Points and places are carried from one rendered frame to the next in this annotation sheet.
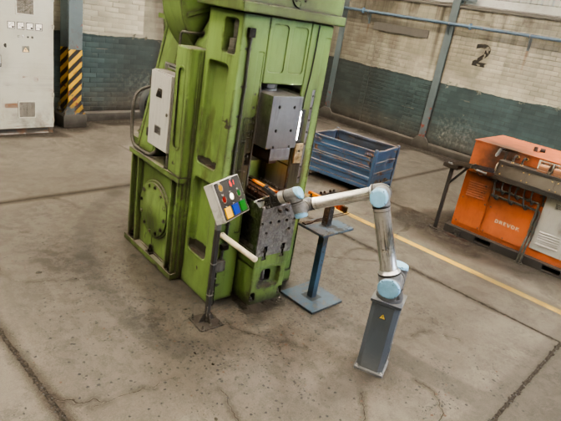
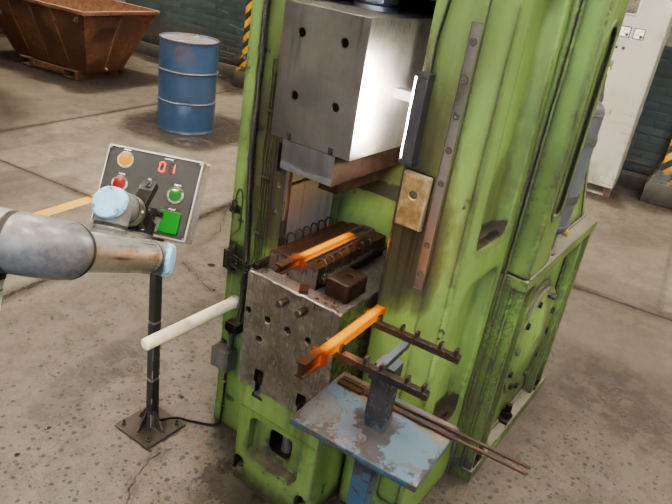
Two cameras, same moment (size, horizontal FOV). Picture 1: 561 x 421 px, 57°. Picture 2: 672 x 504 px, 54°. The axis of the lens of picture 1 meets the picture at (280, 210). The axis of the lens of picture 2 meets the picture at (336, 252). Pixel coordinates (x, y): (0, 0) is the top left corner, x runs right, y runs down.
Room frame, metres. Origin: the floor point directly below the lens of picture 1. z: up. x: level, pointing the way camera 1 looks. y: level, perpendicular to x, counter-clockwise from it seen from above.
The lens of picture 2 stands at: (3.47, -1.80, 1.93)
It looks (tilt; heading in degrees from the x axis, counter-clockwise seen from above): 25 degrees down; 75
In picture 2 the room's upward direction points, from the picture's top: 9 degrees clockwise
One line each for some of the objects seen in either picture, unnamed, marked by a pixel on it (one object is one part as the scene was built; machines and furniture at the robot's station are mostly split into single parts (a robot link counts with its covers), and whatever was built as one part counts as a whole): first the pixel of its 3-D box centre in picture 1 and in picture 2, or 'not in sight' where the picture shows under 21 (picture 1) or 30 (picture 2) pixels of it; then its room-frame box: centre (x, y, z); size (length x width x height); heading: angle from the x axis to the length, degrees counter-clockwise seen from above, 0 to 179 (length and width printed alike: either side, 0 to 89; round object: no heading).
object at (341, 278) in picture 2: not in sight; (346, 284); (4.01, -0.01, 0.95); 0.12 x 0.08 x 0.06; 43
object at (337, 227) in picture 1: (325, 225); (375, 425); (4.05, -0.41, 0.71); 0.40 x 0.30 x 0.02; 137
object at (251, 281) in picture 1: (249, 263); (316, 418); (4.05, 0.19, 0.23); 0.55 x 0.37 x 0.47; 43
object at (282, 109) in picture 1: (271, 116); (368, 79); (4.03, 0.19, 1.56); 0.42 x 0.39 x 0.40; 43
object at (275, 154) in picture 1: (263, 146); (345, 151); (4.00, 0.22, 1.32); 0.42 x 0.20 x 0.10; 43
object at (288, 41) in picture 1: (270, 48); not in sight; (4.14, 0.29, 2.06); 0.44 x 0.41 x 0.47; 43
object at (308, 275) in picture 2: (256, 188); (329, 249); (4.00, 0.22, 0.96); 0.42 x 0.20 x 0.09; 43
